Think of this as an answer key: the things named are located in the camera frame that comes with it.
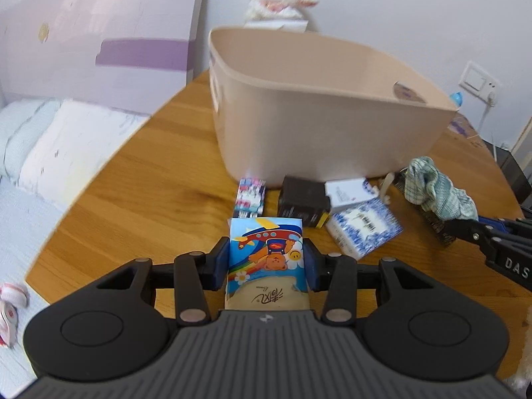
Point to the purple bed headboard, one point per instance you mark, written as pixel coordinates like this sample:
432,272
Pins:
133,55

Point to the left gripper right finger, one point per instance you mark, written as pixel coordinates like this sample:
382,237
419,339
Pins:
341,277

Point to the beige plastic storage basket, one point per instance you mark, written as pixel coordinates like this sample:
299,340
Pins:
316,107

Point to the blue small figurine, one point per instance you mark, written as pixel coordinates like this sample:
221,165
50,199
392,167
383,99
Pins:
457,98

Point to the white blue card box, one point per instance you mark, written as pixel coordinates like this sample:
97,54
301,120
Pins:
347,193

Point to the black small box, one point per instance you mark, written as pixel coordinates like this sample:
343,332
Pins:
304,199

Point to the blue porcelain pattern tissue pack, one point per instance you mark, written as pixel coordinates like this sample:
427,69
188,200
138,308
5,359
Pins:
363,228

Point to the light blue striped pillow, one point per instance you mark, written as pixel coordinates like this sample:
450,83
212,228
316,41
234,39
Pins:
22,124

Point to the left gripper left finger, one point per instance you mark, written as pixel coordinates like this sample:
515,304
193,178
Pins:
189,276

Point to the white plush lamb toy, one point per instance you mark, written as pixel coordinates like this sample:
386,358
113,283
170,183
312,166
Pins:
278,15

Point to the colourful small candy box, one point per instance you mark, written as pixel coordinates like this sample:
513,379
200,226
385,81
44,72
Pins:
249,202

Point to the white pillow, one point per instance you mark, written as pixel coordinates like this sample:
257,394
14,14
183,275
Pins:
77,144

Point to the white wall socket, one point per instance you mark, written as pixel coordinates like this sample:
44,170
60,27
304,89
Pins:
479,83

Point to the white red sneaker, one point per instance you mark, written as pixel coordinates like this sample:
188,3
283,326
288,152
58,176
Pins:
13,297

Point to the cartoon bear tissue pack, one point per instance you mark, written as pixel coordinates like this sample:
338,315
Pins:
266,265

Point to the green checked cloth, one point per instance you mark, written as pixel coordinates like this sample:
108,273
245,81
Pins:
432,190

